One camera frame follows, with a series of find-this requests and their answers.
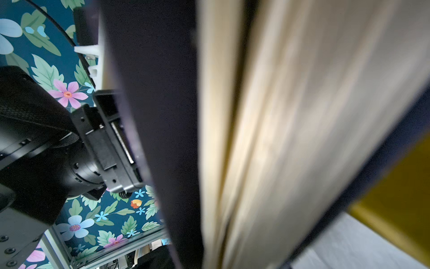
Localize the yellow book on lower shelf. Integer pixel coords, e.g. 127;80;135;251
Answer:
349;136;430;266

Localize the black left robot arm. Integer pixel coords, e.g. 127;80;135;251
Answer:
1;66;144;269

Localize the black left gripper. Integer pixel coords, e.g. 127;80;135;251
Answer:
71;90;144;199

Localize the dark blue paperback book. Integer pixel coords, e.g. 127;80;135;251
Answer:
100;1;430;269

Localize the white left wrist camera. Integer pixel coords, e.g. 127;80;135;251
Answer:
73;6;101;91

